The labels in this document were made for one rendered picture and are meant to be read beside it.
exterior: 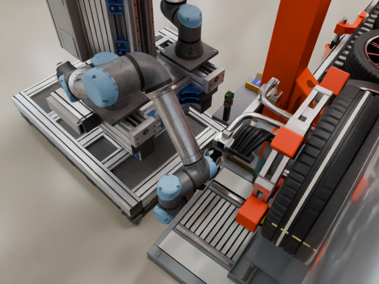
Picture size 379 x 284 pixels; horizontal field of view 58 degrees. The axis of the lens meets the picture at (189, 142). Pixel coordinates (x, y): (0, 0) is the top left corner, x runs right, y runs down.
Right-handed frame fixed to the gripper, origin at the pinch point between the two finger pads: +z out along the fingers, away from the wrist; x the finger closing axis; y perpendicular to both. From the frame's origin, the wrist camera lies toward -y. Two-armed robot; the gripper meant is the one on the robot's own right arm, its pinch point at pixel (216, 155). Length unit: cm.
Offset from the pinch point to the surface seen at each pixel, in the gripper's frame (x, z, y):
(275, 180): -26.1, -7.0, 15.9
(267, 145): -14.9, 12.0, 6.5
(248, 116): -5.2, 10.5, 17.6
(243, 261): -26, -3, -68
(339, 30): 5, 176, -36
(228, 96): 23, 48, -17
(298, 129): -24.4, 5.5, 28.4
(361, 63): -22, 143, -33
